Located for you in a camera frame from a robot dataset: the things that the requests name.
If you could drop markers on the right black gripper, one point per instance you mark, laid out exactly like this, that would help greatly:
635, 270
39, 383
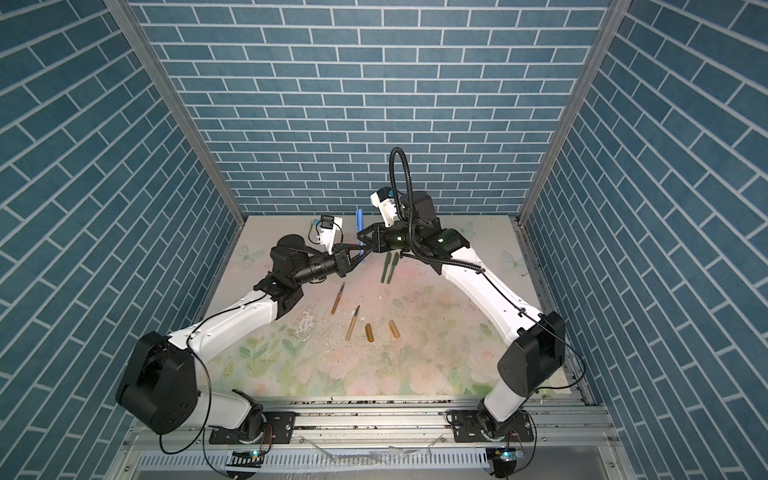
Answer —
379, 229

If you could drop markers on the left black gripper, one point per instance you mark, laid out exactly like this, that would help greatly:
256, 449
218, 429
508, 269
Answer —
339, 261

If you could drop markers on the green pen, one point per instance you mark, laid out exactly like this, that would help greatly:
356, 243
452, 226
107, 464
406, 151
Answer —
394, 263
387, 262

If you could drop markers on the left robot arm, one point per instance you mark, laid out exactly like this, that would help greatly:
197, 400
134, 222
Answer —
166, 384

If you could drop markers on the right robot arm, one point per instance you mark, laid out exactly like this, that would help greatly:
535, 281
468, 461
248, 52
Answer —
536, 342

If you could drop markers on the brown pen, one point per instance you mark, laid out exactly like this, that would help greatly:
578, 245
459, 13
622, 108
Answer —
337, 299

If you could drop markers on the tan pen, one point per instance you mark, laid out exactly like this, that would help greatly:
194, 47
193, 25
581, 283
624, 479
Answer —
352, 324

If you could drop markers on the dark yellow pen cap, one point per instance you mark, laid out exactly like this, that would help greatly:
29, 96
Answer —
369, 333

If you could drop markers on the tan pen cap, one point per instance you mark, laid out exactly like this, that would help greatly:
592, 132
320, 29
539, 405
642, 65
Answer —
394, 329

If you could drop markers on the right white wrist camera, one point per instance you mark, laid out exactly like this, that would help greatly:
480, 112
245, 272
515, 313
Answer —
383, 199

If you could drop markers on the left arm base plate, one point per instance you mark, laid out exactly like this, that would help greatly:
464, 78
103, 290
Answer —
263, 428

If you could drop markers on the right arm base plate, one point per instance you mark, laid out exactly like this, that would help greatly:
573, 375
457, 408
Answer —
475, 426

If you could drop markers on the aluminium mounting rail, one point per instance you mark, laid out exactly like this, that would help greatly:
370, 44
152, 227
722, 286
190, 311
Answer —
558, 440

